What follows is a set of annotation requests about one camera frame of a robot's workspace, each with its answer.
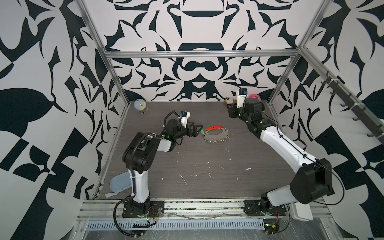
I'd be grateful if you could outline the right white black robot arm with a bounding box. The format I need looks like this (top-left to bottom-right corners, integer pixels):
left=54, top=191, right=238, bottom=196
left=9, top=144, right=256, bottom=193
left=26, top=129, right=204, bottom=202
left=226, top=98, right=333, bottom=212

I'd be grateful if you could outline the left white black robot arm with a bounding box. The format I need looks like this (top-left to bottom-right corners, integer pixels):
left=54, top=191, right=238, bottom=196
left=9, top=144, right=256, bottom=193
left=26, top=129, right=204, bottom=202
left=122, top=119, right=204, bottom=205

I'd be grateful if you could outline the brown white plush toy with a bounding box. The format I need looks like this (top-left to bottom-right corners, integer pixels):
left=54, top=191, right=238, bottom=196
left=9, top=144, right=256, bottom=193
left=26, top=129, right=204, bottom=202
left=225, top=98, right=237, bottom=105

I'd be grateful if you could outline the pink black-haired doll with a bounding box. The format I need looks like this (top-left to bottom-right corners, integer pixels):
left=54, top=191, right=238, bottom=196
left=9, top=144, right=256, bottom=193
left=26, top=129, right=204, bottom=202
left=250, top=94, right=262, bottom=102

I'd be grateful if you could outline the light blue pad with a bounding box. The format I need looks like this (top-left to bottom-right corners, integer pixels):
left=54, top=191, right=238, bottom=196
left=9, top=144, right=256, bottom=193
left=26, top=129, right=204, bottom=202
left=105, top=171, right=132, bottom=198

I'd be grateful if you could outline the white box device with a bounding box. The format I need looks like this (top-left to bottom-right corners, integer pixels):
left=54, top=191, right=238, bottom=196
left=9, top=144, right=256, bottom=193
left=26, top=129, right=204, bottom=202
left=290, top=203, right=314, bottom=222

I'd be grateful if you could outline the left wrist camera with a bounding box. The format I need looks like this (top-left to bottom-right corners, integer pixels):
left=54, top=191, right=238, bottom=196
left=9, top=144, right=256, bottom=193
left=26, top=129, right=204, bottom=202
left=179, top=111, right=190, bottom=128

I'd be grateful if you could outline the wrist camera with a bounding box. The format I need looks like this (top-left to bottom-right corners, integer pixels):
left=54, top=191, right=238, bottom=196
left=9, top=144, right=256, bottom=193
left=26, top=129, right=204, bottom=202
left=237, top=88, right=248, bottom=108
left=179, top=111, right=190, bottom=128

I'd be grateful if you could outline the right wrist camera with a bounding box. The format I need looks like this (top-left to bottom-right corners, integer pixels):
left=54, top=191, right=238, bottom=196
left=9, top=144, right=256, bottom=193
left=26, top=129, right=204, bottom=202
left=237, top=88, right=248, bottom=108

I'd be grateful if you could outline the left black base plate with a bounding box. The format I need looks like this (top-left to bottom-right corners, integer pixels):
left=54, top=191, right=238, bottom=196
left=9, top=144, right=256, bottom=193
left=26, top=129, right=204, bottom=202
left=122, top=200, right=165, bottom=218

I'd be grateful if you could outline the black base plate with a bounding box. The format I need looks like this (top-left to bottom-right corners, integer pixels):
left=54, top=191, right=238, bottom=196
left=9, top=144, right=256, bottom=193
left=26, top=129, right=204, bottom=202
left=122, top=200, right=165, bottom=218
left=243, top=199, right=288, bottom=217

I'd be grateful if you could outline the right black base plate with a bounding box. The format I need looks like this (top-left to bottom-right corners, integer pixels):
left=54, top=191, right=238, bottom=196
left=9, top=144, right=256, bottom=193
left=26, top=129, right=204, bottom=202
left=243, top=199, right=288, bottom=217

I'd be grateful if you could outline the wall hook rail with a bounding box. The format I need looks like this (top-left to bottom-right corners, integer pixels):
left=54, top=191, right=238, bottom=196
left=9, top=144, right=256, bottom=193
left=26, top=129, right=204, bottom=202
left=322, top=71, right=384, bottom=145

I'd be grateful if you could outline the white ventilated cable duct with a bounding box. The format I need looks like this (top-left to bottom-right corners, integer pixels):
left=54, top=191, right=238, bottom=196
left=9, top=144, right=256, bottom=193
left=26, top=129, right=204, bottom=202
left=86, top=219, right=265, bottom=231

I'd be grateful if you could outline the aluminium frame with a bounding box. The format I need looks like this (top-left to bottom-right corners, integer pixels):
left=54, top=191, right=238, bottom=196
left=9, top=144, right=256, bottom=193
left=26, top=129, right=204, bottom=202
left=74, top=0, right=384, bottom=145

